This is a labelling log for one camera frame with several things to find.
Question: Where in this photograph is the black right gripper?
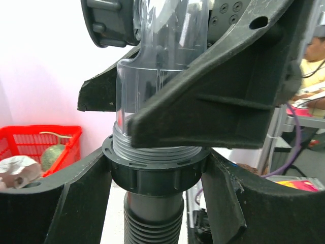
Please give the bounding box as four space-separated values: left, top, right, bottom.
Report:
207 0 250 48

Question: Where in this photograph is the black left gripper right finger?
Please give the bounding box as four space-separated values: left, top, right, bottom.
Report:
202 151 324 243

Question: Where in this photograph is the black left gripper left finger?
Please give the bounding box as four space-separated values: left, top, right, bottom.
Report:
1 148 112 243

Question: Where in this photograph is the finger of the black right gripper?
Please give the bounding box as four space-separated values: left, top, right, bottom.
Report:
127 1 312 149
77 44 143 112

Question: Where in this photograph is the black corrugated hose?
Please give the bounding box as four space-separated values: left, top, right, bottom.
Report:
101 134 211 244

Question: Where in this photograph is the brown item in white cup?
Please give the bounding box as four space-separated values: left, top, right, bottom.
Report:
237 163 259 175

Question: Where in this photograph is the green netted melon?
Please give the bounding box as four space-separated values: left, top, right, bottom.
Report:
40 132 71 171

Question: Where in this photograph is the crumpled grey paper bag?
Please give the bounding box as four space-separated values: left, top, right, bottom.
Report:
1 156 42 191

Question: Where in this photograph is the orange yellow snack box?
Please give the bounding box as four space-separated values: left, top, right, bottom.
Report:
277 180 321 192

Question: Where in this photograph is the red plastic basket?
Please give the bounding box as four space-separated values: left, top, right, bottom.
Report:
1 125 82 176

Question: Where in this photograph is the person in yellow shirt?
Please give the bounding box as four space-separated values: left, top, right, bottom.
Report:
300 37 324 118

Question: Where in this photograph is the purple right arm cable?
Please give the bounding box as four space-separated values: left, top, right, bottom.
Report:
194 103 303 206

